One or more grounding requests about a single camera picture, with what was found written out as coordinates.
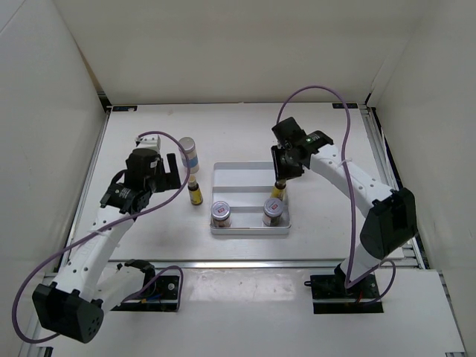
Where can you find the short spice jar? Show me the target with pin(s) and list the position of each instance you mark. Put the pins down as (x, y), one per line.
(273, 209)
(220, 214)

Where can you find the dark corner label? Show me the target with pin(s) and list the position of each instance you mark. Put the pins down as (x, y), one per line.
(342, 106)
(124, 108)

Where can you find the white divided tray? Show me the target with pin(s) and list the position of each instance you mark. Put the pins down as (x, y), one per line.
(245, 186)

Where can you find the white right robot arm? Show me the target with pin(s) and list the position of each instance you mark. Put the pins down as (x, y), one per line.
(389, 214)

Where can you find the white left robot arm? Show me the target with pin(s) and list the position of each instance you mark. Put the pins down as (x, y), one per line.
(75, 302)

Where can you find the right dark corner label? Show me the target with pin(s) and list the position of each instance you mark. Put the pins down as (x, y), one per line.
(342, 106)

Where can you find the aluminium frame rail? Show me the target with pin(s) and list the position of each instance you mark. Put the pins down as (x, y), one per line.
(229, 264)

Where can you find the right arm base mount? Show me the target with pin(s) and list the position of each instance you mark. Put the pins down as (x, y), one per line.
(330, 297)

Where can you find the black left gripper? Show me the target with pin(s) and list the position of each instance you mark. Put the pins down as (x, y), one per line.
(169, 181)

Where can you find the left tall blue-label jar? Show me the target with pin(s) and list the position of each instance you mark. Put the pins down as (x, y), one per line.
(189, 157)

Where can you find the small yellow-label bottle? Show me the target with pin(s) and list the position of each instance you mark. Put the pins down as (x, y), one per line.
(279, 190)
(195, 193)

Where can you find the left dark corner label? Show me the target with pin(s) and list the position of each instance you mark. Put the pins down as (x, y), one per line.
(124, 108)

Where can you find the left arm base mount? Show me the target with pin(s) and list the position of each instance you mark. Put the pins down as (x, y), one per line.
(162, 290)

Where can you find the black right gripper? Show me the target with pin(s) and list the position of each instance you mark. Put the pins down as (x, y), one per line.
(280, 172)

